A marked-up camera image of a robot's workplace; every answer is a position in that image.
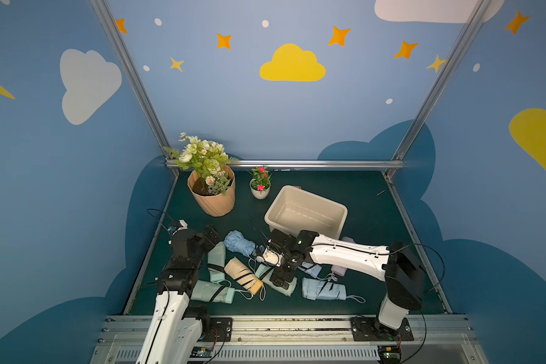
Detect light blue umbrella front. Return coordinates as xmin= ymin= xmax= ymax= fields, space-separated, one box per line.
xmin=301 ymin=278 xmax=347 ymax=301

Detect light blue umbrella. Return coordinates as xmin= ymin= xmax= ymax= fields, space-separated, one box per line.
xmin=301 ymin=278 xmax=347 ymax=301
xmin=299 ymin=262 xmax=322 ymax=279

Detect sky blue umbrella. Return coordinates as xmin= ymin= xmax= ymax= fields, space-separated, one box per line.
xmin=223 ymin=231 xmax=256 ymax=258

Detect orange beige umbrella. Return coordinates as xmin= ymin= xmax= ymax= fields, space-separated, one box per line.
xmin=224 ymin=258 xmax=263 ymax=295

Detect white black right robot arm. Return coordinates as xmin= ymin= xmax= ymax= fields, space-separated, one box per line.
xmin=258 ymin=229 xmax=426 ymax=335

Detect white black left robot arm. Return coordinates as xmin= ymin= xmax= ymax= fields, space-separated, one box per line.
xmin=136 ymin=221 xmax=221 ymax=363

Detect light blue umbrella centre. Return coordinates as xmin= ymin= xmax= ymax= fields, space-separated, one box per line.
xmin=299 ymin=262 xmax=322 ymax=279

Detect beige plastic storage box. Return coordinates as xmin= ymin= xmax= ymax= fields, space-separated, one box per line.
xmin=264 ymin=185 xmax=348 ymax=239

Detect lilac purple folded umbrella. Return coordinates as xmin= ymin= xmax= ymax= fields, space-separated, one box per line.
xmin=331 ymin=237 xmax=354 ymax=281

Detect large flower pot brown wrap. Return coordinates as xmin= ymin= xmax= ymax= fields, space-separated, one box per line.
xmin=162 ymin=132 xmax=241 ymax=218

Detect small white pot pink flowers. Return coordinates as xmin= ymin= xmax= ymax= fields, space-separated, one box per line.
xmin=250 ymin=166 xmax=271 ymax=200

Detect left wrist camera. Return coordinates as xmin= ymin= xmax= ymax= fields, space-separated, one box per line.
xmin=167 ymin=219 xmax=188 ymax=235

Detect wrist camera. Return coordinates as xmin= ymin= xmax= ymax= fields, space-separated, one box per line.
xmin=167 ymin=219 xmax=188 ymax=235
xmin=256 ymin=247 xmax=283 ymax=267

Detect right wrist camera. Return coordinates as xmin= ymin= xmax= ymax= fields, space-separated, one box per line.
xmin=256 ymin=247 xmax=283 ymax=267

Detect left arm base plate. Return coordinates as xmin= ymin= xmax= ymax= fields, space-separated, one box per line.
xmin=199 ymin=317 xmax=234 ymax=343

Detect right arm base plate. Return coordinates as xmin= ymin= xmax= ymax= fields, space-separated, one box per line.
xmin=350 ymin=315 xmax=414 ymax=342

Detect aluminium front rail frame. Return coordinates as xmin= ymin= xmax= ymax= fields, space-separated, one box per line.
xmin=88 ymin=313 xmax=490 ymax=364

